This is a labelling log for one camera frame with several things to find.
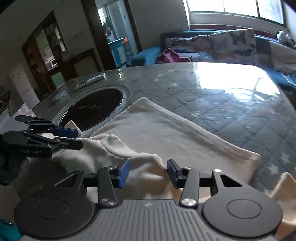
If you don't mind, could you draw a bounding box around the cream knit garment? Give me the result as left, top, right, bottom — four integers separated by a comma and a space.
14, 96, 296, 241

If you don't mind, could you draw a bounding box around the small card packet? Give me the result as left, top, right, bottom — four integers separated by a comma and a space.
53, 90, 67, 101

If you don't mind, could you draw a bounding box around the black round induction cooktop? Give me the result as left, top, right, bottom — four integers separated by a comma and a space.
59, 88, 123, 132

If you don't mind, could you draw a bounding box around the silver remote control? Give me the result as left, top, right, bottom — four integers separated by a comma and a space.
74, 73, 106, 90

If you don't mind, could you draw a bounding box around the dark wooden shelf cabinet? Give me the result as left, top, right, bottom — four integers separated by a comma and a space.
21, 10, 70, 98

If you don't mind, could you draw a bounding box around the white refrigerator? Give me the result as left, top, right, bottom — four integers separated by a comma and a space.
9, 65, 40, 109

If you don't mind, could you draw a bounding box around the quilted star table cover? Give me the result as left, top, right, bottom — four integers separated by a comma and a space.
34, 63, 295, 191

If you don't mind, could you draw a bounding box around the light blue child cabinet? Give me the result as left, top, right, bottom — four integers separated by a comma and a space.
109, 37, 127, 67

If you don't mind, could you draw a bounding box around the blue corner sofa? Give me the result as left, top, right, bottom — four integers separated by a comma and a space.
127, 29, 295, 92

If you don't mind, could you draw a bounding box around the pink crumpled clothing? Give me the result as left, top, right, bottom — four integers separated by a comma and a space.
156, 48, 191, 64

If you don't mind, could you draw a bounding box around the long butterfly print pillow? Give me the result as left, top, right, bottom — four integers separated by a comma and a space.
164, 35, 214, 62

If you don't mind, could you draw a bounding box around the square butterfly print cushion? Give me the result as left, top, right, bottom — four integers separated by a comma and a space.
210, 29, 258, 65

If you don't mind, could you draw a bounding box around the grey plain cushion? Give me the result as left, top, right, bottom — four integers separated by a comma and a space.
269, 41, 296, 75

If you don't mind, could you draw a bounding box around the panda plush toy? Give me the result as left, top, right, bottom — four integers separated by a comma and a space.
276, 30, 295, 46

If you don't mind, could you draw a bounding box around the window with dark frame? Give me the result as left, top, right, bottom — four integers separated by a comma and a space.
187, 0, 285, 26

